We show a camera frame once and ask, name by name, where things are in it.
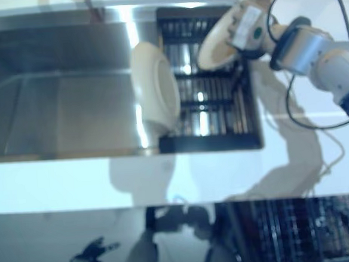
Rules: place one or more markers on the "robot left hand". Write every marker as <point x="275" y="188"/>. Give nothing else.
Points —
<point x="91" y="253"/>

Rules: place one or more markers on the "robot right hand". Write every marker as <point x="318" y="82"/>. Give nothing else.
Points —
<point x="248" y="27"/>

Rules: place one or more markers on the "cream ceramic plate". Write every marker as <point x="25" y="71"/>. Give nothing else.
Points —
<point x="216" y="50"/>
<point x="156" y="90"/>

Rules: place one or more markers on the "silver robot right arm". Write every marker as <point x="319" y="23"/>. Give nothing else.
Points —
<point x="312" y="52"/>

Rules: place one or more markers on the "black dish drainer rack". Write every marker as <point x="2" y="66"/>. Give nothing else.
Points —
<point x="215" y="110"/>

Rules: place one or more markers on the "chrome pull-down faucet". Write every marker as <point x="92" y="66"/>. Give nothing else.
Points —
<point x="94" y="7"/>

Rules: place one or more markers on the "stainless steel sink basin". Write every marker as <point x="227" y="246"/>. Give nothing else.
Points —
<point x="55" y="100"/>

